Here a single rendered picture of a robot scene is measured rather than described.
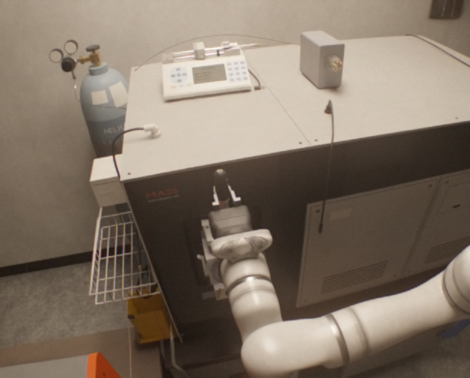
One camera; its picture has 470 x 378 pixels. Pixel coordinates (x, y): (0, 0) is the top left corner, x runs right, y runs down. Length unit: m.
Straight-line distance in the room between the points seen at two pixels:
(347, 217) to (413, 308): 0.46
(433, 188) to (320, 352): 0.70
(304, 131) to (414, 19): 1.55
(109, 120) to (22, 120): 0.66
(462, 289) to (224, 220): 0.38
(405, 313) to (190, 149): 0.51
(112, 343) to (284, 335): 0.97
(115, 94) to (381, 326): 1.28
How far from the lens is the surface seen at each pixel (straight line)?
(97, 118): 1.51
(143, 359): 1.29
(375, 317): 0.48
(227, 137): 0.77
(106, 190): 1.11
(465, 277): 0.52
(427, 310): 0.55
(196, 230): 0.82
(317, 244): 0.97
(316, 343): 0.45
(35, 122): 2.00
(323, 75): 0.99
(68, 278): 2.61
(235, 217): 0.61
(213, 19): 1.76
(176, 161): 0.72
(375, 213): 0.98
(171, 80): 0.99
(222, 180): 0.65
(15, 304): 2.69
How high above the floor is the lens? 1.84
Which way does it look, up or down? 40 degrees down
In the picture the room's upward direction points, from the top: 5 degrees counter-clockwise
